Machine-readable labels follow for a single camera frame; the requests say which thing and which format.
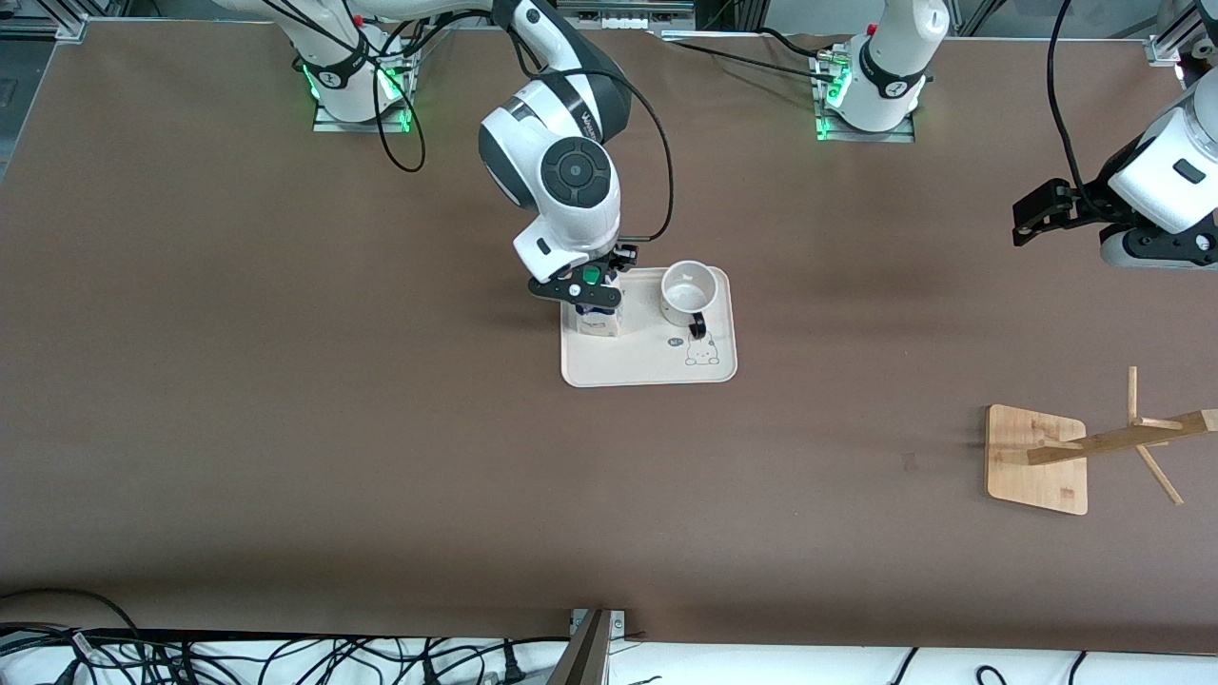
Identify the metal table bracket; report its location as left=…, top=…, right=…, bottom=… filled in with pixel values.
left=547, top=607, right=630, bottom=685

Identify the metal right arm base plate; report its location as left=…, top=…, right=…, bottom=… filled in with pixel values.
left=312, top=43, right=414, bottom=134

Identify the black cable bundle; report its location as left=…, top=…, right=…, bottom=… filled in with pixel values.
left=0, top=623, right=203, bottom=685

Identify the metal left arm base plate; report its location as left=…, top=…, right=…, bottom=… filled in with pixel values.
left=815, top=49, right=917, bottom=145

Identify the blue white milk carton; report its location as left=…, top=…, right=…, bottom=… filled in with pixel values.
left=574, top=266, right=627, bottom=340

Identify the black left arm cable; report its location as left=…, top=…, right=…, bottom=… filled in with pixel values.
left=1046, top=0, right=1100, bottom=196

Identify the black arched cable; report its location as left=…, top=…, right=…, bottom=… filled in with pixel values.
left=0, top=589, right=146, bottom=657

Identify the black table cable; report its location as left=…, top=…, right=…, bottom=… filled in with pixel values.
left=661, top=33, right=848, bottom=85
left=756, top=27, right=844, bottom=61

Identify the metal rail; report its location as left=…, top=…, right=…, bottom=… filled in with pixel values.
left=555, top=0, right=698, bottom=29

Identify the white cup black handle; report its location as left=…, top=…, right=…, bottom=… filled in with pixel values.
left=659, top=260, right=719, bottom=343

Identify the wooden cup rack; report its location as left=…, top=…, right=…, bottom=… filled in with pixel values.
left=985, top=366, right=1218, bottom=518

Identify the cream tray bear print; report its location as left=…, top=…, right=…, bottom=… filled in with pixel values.
left=560, top=266, right=739, bottom=389

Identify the aluminium frame corner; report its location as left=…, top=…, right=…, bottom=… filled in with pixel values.
left=0, top=0, right=91, bottom=41
left=1145, top=0, right=1218, bottom=69

